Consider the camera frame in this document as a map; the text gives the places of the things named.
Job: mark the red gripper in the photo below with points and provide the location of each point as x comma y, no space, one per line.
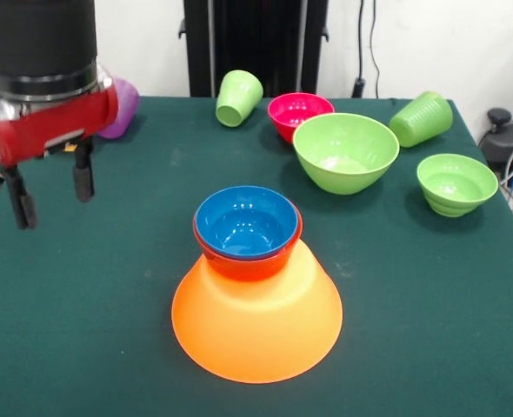
30,130

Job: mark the blue ribbed bowl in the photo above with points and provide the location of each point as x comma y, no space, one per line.
245,226

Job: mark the red bowl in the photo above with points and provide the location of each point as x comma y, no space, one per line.
248,269

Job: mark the large orange bowl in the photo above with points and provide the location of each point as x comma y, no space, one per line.
256,330

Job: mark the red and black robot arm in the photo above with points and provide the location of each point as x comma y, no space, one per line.
39,43

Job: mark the purple cup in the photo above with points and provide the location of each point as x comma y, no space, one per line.
124,110

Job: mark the green ribbed cup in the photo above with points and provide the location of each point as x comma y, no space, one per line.
239,95

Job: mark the pink bowl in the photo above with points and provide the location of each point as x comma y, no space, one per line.
291,113

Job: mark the large green bowl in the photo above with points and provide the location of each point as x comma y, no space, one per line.
348,147

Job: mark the green smooth cup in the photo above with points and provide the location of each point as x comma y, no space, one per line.
421,117

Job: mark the dark green tablecloth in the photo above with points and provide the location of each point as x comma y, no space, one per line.
413,304

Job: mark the small green ribbed bowl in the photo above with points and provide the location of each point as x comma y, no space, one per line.
456,182

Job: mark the black chair base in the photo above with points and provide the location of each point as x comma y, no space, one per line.
506,139

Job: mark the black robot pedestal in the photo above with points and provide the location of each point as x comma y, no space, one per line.
248,43

